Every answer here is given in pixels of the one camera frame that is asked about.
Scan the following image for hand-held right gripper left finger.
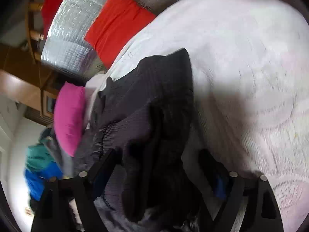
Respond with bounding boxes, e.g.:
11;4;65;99
31;147;121;232

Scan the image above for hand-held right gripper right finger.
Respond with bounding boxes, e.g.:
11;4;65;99
198;149;284;232

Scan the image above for dark grey pleated garment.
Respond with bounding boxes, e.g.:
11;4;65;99
72;48;218;232

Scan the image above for light grey garment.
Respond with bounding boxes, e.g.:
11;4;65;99
46;135;76;177

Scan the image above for pink pillow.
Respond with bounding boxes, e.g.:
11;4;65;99
53;82;86;157

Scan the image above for teal and blue jacket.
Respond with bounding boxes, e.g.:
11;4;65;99
24;128;64;201

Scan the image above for wooden cabinet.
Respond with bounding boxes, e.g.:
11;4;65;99
0;69;61;121

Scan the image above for white bedspread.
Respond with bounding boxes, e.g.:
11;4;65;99
84;0;309;232

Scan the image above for red pillow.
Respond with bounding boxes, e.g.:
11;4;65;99
84;0;157;70

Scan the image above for silver foil insulation mat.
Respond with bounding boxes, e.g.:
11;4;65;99
41;0;179;78

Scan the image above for red cloth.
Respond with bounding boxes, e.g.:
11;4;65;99
41;0;76;37

